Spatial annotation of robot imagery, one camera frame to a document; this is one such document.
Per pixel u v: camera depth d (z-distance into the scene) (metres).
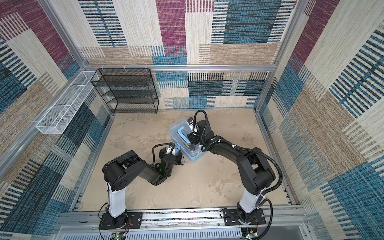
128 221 0.73
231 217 0.73
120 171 0.52
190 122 0.80
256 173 0.47
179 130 0.94
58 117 0.71
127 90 1.11
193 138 0.83
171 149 0.81
